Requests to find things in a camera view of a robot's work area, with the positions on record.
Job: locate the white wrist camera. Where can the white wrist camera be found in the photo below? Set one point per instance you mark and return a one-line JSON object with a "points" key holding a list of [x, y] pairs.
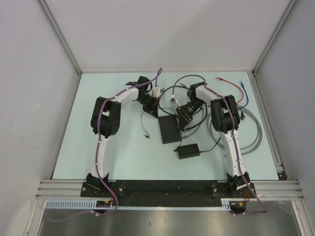
{"points": [[174, 101], [157, 91]]}

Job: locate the black network switch box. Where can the black network switch box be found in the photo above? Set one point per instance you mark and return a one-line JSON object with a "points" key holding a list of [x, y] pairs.
{"points": [[168, 126]]}

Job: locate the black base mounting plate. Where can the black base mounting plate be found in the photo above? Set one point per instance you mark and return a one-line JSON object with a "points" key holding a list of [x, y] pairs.
{"points": [[164, 193]]}

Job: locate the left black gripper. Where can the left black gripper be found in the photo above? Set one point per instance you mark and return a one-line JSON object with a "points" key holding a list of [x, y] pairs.
{"points": [[152, 109]]}

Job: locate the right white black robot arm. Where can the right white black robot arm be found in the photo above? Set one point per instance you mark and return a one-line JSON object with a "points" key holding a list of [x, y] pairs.
{"points": [[225, 120]]}

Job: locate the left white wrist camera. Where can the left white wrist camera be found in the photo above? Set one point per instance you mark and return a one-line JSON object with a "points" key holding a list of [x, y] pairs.
{"points": [[157, 91]]}

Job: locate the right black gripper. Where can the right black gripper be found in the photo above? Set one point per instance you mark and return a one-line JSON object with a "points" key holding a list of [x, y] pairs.
{"points": [[184, 117]]}

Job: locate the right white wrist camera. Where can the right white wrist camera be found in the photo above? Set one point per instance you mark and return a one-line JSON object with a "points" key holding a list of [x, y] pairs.
{"points": [[174, 101]]}

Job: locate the aluminium frame rail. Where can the aluminium frame rail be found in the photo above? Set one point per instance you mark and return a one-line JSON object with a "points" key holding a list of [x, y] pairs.
{"points": [[266, 190]]}

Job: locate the white slotted cable duct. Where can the white slotted cable duct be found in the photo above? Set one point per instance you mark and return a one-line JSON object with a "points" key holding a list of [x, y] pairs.
{"points": [[96, 205]]}

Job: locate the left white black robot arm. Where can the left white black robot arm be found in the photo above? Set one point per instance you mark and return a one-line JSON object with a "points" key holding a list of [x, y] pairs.
{"points": [[106, 119]]}

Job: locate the black power adapter brick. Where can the black power adapter brick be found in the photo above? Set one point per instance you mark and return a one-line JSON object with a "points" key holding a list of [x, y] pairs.
{"points": [[187, 151]]}

